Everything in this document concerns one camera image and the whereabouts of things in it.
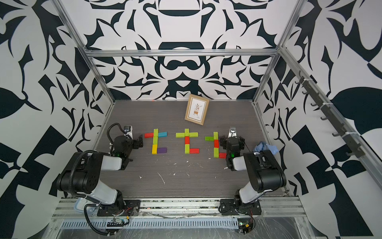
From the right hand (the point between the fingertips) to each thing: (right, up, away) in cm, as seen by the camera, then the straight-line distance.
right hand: (232, 134), depth 95 cm
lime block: (-49, -1, +5) cm, 50 cm away
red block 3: (-10, -6, +3) cm, 12 cm away
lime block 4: (-24, -1, +5) cm, 25 cm away
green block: (-14, -3, +3) cm, 15 cm away
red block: (-29, -4, +4) cm, 29 cm away
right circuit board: (0, -41, -24) cm, 47 cm away
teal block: (-46, -1, +5) cm, 46 cm away
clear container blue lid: (-81, -32, -21) cm, 89 cm away
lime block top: (-33, -1, +5) cm, 33 cm away
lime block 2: (-49, -6, +2) cm, 49 cm away
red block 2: (-24, -10, -2) cm, 26 cm away
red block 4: (-7, -12, -4) cm, 15 cm away
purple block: (-44, -10, 0) cm, 45 cm away
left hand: (-63, +1, 0) cm, 63 cm away
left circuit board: (-60, -38, -26) cm, 75 cm away
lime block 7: (-11, -11, -2) cm, 15 cm away
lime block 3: (-29, +1, +7) cm, 30 cm away
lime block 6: (-10, -1, +5) cm, 11 cm away
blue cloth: (+14, -6, -9) cm, 18 cm away
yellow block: (-49, -8, -1) cm, 49 cm away
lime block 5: (-28, -9, -1) cm, 30 cm away
